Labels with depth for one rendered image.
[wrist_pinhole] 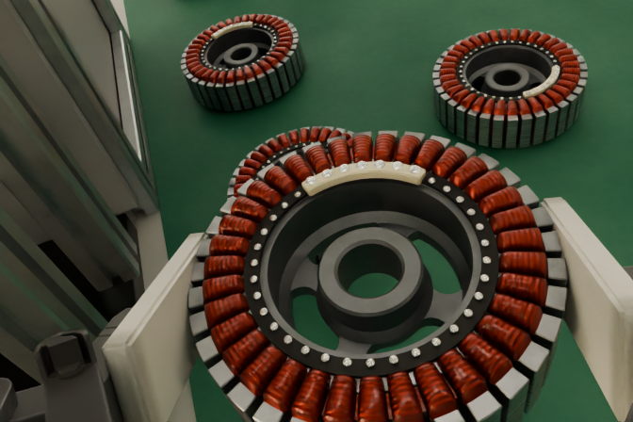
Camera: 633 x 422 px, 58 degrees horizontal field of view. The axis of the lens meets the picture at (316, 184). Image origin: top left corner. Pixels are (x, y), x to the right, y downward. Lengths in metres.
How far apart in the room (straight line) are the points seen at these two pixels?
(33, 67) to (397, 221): 0.25
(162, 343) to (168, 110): 0.41
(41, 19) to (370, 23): 0.33
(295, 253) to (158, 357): 0.06
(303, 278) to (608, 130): 0.32
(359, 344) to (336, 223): 0.05
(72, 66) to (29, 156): 0.08
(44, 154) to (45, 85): 0.06
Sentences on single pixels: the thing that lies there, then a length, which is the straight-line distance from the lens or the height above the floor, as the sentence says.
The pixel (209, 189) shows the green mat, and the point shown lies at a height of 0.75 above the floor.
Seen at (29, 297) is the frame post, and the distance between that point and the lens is 0.26.
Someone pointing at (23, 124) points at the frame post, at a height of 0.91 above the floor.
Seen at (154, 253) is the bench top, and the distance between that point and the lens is 0.45.
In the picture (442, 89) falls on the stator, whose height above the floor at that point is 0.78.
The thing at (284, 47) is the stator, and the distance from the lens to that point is 0.52.
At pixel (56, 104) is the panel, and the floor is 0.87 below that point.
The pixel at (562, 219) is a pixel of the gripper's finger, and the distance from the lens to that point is 0.18.
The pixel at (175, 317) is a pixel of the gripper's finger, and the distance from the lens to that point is 0.17.
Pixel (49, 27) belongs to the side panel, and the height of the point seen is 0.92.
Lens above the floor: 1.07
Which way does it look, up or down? 46 degrees down
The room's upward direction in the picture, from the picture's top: 16 degrees counter-clockwise
